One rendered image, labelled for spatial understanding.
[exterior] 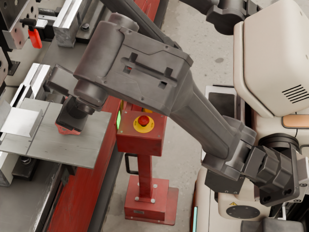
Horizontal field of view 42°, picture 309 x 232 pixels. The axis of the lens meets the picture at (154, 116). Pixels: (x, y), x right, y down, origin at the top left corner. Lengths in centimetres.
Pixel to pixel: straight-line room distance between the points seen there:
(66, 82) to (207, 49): 191
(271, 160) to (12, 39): 67
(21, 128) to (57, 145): 12
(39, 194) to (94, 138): 23
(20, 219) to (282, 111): 74
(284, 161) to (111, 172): 141
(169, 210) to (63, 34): 104
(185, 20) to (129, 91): 248
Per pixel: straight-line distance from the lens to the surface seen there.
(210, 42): 279
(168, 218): 206
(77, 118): 101
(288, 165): 84
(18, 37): 110
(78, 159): 108
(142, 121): 136
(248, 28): 91
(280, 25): 86
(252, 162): 80
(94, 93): 49
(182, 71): 48
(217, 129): 64
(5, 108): 121
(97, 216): 204
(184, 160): 221
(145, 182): 182
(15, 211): 120
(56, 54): 151
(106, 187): 209
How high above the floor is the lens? 193
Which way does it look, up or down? 55 degrees down
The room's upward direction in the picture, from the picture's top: straight up
